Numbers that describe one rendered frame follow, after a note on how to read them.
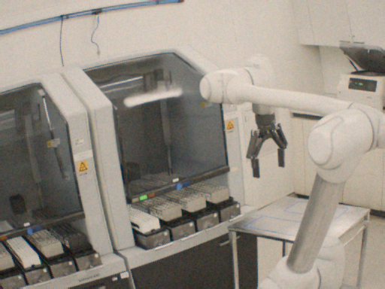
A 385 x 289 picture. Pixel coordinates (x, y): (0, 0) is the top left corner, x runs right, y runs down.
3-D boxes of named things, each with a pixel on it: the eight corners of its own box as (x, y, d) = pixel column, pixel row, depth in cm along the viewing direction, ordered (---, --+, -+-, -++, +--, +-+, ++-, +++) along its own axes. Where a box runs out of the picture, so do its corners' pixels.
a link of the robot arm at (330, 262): (350, 282, 169) (355, 235, 164) (319, 302, 160) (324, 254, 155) (324, 272, 183) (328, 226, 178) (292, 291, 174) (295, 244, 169)
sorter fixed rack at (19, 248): (9, 250, 223) (5, 239, 222) (23, 246, 229) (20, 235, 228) (25, 270, 200) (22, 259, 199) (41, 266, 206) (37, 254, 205)
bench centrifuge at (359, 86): (336, 114, 419) (328, 43, 404) (368, 104, 453) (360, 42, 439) (380, 121, 374) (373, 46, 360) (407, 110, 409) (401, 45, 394)
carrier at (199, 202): (204, 205, 269) (202, 195, 268) (206, 206, 268) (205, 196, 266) (186, 212, 263) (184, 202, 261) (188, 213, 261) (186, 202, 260)
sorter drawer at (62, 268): (14, 236, 260) (10, 223, 258) (31, 232, 268) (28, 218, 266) (57, 282, 203) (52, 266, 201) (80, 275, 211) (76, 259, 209)
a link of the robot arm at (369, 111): (364, 95, 142) (340, 101, 135) (402, 112, 128) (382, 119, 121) (362, 135, 147) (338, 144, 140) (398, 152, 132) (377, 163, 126)
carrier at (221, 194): (226, 197, 278) (225, 187, 277) (228, 198, 277) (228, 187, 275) (209, 204, 272) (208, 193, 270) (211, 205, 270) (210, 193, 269)
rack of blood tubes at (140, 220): (113, 220, 264) (111, 209, 263) (128, 215, 270) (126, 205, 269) (143, 235, 241) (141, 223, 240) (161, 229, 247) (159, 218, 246)
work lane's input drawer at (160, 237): (86, 216, 292) (82, 202, 290) (104, 211, 300) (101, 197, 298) (153, 253, 235) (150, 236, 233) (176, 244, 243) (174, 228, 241)
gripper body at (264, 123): (264, 116, 176) (266, 142, 178) (280, 111, 181) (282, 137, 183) (249, 114, 182) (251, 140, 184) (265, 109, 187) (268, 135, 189)
